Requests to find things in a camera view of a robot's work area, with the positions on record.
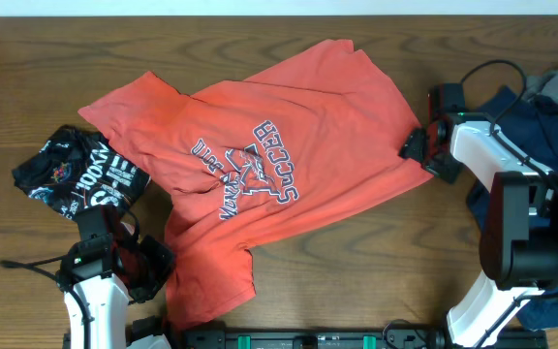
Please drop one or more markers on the red printed t-shirt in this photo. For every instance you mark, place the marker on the red printed t-shirt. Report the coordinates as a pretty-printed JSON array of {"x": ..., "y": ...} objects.
[{"x": 303, "y": 144}]

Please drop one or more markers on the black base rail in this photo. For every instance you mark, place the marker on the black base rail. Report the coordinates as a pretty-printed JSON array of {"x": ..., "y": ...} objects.
[{"x": 399, "y": 337}]

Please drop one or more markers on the grey garment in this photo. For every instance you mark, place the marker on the grey garment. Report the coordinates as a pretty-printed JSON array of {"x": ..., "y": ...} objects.
[{"x": 545, "y": 85}]

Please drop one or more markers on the black printed folded garment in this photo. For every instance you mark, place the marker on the black printed folded garment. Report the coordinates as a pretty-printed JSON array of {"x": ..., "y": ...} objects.
[{"x": 76, "y": 169}]

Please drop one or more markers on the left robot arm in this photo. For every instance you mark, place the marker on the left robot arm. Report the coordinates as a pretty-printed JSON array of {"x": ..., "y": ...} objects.
[{"x": 100, "y": 278}]

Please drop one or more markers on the navy blue garment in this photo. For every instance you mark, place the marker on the navy blue garment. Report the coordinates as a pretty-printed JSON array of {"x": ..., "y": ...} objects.
[{"x": 533, "y": 126}]

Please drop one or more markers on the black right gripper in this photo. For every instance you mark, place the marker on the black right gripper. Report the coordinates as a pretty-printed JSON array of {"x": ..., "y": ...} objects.
[{"x": 412, "y": 148}]

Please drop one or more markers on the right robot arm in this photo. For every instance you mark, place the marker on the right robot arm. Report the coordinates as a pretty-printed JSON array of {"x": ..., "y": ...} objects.
[{"x": 518, "y": 246}]

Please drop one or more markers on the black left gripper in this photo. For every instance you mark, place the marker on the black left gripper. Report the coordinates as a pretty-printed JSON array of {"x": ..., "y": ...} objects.
[{"x": 166, "y": 259}]

